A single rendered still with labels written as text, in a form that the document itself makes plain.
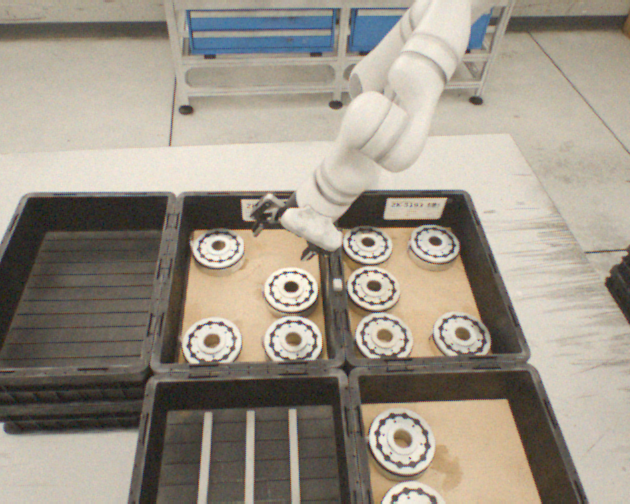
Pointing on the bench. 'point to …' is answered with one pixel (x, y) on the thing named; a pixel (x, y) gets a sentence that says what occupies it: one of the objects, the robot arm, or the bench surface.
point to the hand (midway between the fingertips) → (280, 243)
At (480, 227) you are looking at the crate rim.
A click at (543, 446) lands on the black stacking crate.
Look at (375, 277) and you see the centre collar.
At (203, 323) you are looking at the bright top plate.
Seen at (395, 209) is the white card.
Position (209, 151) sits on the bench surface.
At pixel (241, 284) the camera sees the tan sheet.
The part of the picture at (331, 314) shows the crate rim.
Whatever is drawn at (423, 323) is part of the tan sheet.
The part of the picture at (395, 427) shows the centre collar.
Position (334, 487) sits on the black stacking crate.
